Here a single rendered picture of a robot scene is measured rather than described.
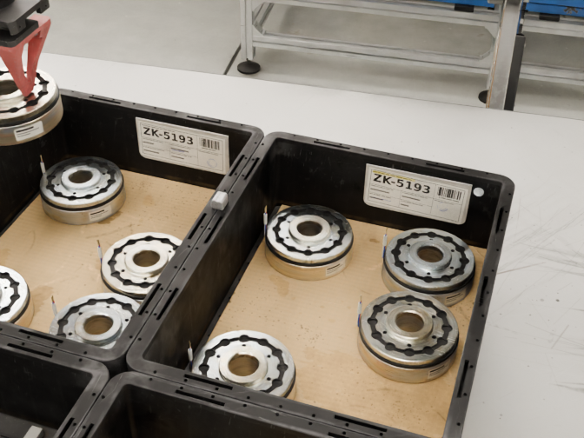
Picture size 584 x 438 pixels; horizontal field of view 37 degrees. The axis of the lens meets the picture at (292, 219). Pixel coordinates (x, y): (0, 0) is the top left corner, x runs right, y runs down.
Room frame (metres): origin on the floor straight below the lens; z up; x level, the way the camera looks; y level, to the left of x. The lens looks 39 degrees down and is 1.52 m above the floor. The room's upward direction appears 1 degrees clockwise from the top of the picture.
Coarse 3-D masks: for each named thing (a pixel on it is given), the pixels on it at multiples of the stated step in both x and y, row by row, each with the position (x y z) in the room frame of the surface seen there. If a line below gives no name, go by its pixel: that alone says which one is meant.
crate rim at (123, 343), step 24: (72, 96) 0.95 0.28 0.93; (96, 96) 0.95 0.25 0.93; (192, 120) 0.90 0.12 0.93; (216, 120) 0.90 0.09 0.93; (240, 168) 0.80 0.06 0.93; (216, 192) 0.76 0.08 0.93; (192, 240) 0.68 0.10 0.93; (168, 264) 0.64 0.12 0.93; (144, 312) 0.57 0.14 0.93; (24, 336) 0.54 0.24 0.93; (48, 336) 0.54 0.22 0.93; (120, 336) 0.54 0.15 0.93; (96, 360) 0.51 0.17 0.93; (120, 360) 0.52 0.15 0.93
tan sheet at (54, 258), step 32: (128, 192) 0.88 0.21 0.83; (160, 192) 0.88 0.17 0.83; (192, 192) 0.89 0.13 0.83; (32, 224) 0.82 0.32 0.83; (64, 224) 0.82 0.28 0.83; (96, 224) 0.82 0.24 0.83; (128, 224) 0.82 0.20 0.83; (160, 224) 0.82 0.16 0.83; (192, 224) 0.82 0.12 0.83; (0, 256) 0.76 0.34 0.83; (32, 256) 0.76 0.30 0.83; (64, 256) 0.76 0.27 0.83; (96, 256) 0.76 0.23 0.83; (32, 288) 0.70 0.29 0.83; (64, 288) 0.71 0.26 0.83; (96, 288) 0.71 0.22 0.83; (32, 320) 0.65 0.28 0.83
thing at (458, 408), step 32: (256, 160) 0.82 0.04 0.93; (384, 160) 0.83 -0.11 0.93; (416, 160) 0.83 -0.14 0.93; (512, 192) 0.77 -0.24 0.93; (224, 224) 0.71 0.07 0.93; (192, 256) 0.65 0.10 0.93; (480, 288) 0.61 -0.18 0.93; (160, 320) 0.56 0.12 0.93; (480, 320) 0.57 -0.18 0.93; (128, 352) 0.52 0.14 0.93; (192, 384) 0.49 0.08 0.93; (224, 384) 0.49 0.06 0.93; (320, 416) 0.46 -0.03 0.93; (352, 416) 0.46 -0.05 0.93; (448, 416) 0.46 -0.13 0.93
